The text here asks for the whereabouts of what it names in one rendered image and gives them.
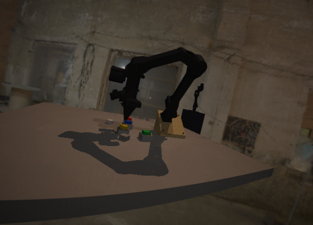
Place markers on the yellow button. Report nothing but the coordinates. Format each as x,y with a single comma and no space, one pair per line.
122,129

